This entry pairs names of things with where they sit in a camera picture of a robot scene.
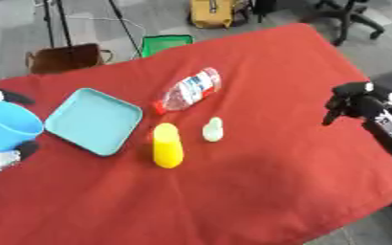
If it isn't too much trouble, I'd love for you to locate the black tripod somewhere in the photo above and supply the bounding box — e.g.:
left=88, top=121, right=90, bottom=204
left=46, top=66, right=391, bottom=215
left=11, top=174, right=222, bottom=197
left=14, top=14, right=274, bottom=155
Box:
left=38, top=0, right=146, bottom=59

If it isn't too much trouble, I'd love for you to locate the brown open box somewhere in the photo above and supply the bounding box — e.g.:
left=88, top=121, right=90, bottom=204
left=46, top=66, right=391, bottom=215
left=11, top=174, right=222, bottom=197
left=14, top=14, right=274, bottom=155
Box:
left=23, top=42, right=116, bottom=76

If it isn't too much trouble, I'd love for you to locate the green open box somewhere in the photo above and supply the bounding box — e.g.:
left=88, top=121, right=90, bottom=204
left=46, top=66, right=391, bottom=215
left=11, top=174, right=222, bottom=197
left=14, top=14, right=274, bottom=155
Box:
left=139, top=33, right=196, bottom=59

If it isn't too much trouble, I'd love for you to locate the black office chair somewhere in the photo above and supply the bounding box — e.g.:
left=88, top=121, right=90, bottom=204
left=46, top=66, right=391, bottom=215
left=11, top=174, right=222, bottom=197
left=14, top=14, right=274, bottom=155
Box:
left=313, top=0, right=387, bottom=48

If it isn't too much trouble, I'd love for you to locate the white cable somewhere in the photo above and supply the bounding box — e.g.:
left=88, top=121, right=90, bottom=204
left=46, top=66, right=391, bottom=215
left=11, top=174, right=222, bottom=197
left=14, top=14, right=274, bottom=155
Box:
left=63, top=14, right=149, bottom=60

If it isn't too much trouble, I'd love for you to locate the small white plastic object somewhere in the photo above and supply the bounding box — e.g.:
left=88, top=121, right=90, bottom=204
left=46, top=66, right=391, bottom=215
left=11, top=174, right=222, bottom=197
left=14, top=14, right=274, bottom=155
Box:
left=201, top=116, right=227, bottom=144

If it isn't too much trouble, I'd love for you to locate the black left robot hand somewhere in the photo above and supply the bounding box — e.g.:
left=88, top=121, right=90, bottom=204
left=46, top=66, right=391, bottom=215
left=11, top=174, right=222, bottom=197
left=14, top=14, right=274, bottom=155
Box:
left=0, top=87, right=41, bottom=162

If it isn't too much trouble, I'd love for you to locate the yellow bag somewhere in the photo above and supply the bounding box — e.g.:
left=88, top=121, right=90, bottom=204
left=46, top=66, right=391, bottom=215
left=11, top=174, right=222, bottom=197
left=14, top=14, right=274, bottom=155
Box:
left=187, top=0, right=236, bottom=30

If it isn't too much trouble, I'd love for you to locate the clear plastic water bottle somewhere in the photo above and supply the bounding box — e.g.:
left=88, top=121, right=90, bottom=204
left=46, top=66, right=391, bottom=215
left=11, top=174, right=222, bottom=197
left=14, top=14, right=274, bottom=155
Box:
left=152, top=66, right=225, bottom=116

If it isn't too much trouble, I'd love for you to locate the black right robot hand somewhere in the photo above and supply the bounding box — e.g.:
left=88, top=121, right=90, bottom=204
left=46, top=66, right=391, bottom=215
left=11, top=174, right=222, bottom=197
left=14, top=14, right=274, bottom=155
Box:
left=321, top=80, right=392, bottom=162

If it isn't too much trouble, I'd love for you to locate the blue plastic cup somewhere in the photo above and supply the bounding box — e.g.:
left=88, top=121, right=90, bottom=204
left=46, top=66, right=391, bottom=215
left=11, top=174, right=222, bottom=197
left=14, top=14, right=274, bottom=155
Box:
left=0, top=100, right=46, bottom=153

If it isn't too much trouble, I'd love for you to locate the yellow cylinder container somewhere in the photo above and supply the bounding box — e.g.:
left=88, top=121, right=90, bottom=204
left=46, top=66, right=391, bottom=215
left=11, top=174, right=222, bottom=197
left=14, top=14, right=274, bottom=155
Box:
left=150, top=122, right=186, bottom=169

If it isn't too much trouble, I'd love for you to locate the teal square tray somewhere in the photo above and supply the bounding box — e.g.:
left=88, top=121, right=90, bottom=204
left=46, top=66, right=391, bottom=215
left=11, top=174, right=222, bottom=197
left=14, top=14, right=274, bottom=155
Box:
left=42, top=87, right=146, bottom=158

